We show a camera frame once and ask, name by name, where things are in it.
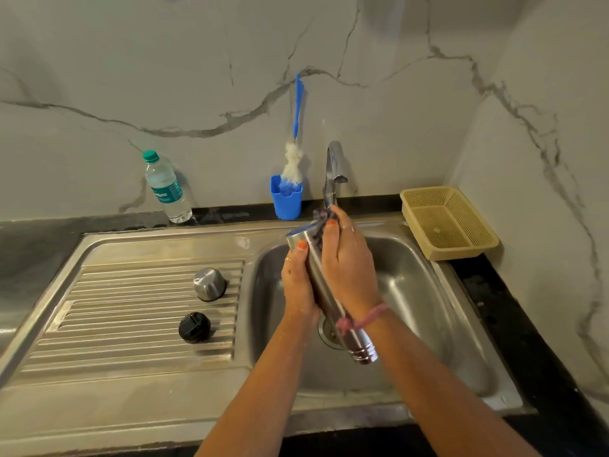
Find blue plastic brush holder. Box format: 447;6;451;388
270;175;304;221

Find yellow plastic basket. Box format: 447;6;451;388
399;185;501;262

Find clear plastic water bottle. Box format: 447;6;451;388
142;149;193;225

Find dark checked cloth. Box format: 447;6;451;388
311;208;335;254

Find person's right hand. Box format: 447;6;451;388
321;205;383;324

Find person's right forearm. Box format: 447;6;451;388
365;310;541;457

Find steel cup cap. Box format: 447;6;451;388
192;267;228;303

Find pink thread bracelet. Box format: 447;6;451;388
335;301;389;336

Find stainless steel flask body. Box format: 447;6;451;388
285;222;379;366

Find chrome faucet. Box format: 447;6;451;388
322;140;349;210

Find blue white bottle brush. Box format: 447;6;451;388
278;73;306;195

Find person's left hand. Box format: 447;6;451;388
280;240;321;325

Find person's left forearm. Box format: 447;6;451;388
193;314;320;457

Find black stopper lid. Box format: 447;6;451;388
178;312;212;345

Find stainless steel sink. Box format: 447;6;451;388
0;213;536;457

